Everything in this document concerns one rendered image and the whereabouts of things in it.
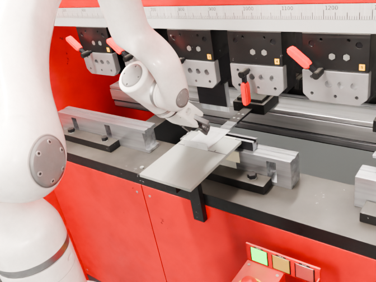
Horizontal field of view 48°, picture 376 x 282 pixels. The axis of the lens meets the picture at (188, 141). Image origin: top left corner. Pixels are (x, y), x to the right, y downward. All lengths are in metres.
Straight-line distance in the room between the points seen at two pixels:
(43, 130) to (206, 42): 0.66
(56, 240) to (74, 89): 1.33
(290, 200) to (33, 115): 0.81
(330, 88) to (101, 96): 1.29
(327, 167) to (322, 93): 1.90
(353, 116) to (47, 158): 1.03
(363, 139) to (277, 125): 0.29
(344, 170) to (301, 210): 1.73
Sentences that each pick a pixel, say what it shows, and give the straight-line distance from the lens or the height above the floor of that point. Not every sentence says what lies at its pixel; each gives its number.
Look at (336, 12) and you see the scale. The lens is 0.98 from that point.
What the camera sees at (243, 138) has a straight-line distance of 1.28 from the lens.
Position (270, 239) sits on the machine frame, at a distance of 1.24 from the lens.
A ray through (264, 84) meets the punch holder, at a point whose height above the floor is 1.20.
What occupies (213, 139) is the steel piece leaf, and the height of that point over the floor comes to 1.00.
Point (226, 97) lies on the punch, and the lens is 1.23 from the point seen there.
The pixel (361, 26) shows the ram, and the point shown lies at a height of 1.36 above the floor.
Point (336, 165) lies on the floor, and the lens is 2.94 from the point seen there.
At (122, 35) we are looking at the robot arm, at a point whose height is 1.41.
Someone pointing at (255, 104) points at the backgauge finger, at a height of 1.02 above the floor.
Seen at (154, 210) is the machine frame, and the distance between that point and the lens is 1.49.
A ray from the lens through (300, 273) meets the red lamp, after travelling 1.12.
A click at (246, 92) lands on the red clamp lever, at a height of 1.19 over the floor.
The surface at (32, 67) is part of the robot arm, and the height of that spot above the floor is 1.47.
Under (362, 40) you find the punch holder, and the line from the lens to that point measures 0.97.
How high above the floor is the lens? 1.63
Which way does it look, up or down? 29 degrees down
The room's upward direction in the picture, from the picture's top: 11 degrees counter-clockwise
